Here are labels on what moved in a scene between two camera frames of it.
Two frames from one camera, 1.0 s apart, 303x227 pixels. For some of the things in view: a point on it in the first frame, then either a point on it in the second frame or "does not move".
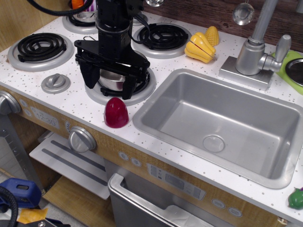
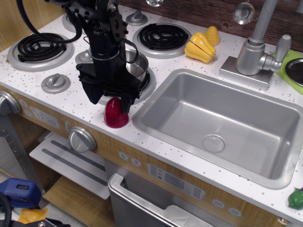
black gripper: (87, 51) → (108, 74)
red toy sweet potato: (116, 114) does not move
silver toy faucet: (252, 65) does not move
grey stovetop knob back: (142, 17) does not move
